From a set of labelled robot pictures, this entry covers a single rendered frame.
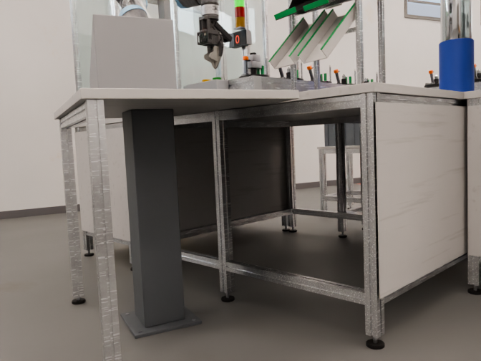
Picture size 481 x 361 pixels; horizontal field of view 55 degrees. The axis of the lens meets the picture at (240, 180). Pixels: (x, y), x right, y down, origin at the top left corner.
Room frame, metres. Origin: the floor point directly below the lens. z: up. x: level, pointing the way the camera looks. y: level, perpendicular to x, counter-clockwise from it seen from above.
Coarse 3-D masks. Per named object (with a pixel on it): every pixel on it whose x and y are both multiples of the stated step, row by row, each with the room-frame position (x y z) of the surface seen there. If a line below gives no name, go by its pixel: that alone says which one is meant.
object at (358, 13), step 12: (288, 0) 2.04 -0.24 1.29; (360, 0) 1.80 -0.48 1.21; (312, 12) 2.16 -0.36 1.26; (360, 12) 1.80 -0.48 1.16; (288, 24) 2.04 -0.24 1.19; (360, 24) 1.80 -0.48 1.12; (360, 36) 1.80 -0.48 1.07; (384, 36) 1.93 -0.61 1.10; (360, 48) 1.80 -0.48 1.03; (384, 48) 1.93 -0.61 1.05; (360, 60) 1.80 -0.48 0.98; (384, 60) 1.93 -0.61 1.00; (360, 72) 1.80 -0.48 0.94; (384, 72) 1.93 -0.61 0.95
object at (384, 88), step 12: (360, 84) 1.48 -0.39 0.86; (372, 84) 1.44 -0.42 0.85; (384, 84) 1.49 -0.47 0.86; (300, 96) 1.65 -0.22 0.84; (312, 96) 1.61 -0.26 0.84; (324, 96) 1.57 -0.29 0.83; (336, 96) 1.55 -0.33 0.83; (420, 96) 1.71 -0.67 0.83; (432, 96) 1.74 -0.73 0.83; (444, 96) 1.82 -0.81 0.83; (456, 96) 1.90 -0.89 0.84; (228, 120) 2.96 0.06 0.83; (240, 120) 3.04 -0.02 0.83; (252, 120) 3.12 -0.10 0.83; (264, 120) 3.21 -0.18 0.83; (276, 120) 3.30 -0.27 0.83; (288, 120) 3.40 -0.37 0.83
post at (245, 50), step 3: (246, 0) 2.39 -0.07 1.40; (246, 3) 2.39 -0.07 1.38; (246, 6) 2.39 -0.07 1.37; (246, 9) 2.39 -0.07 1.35; (246, 12) 2.39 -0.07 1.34; (246, 15) 2.39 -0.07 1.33; (246, 18) 2.39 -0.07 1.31; (246, 21) 2.39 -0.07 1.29; (246, 24) 2.39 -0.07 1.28; (246, 27) 2.39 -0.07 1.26; (249, 45) 2.40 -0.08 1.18; (243, 48) 2.39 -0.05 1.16; (246, 48) 2.38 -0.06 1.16; (249, 48) 2.40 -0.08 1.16; (243, 51) 2.39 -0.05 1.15; (246, 51) 2.38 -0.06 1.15; (249, 51) 2.40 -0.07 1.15; (243, 54) 2.39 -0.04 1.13; (246, 54) 2.38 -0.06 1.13; (249, 54) 2.40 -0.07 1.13; (243, 60) 2.39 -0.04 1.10; (243, 63) 2.39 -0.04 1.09; (243, 66) 2.39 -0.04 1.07; (243, 69) 2.39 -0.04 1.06; (249, 69) 2.39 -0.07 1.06; (243, 72) 2.39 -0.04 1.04; (249, 72) 2.39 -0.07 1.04
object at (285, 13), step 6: (294, 0) 2.02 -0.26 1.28; (300, 0) 2.04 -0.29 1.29; (306, 0) 2.06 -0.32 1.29; (312, 0) 1.91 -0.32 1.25; (294, 6) 2.02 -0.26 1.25; (300, 6) 1.87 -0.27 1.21; (282, 12) 1.92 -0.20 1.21; (288, 12) 1.89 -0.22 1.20; (294, 12) 1.87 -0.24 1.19; (276, 18) 1.96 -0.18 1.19; (282, 18) 1.93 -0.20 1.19
